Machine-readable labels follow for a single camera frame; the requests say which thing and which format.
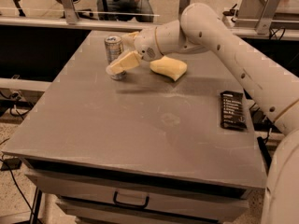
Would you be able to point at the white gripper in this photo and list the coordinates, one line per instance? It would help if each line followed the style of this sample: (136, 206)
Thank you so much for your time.
(146, 44)

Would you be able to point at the silver redbull can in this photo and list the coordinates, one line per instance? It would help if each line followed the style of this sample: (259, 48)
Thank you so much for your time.
(114, 47)

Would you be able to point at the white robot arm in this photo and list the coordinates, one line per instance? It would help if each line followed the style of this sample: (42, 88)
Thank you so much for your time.
(271, 86)

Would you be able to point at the yellow sponge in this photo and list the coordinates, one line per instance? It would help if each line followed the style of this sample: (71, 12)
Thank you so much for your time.
(169, 67)

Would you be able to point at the person in jeans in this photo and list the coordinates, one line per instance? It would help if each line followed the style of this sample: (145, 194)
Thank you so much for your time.
(124, 10)

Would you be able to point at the grey metal railing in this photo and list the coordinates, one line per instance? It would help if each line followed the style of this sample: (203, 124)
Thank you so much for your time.
(49, 13)

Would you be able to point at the grey drawer cabinet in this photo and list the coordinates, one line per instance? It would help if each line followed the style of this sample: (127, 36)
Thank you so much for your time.
(86, 191)

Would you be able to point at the black pole on floor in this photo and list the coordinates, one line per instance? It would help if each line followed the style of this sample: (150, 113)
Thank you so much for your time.
(264, 151)

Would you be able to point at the black drawer handle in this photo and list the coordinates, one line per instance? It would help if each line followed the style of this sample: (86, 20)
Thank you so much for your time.
(130, 200)

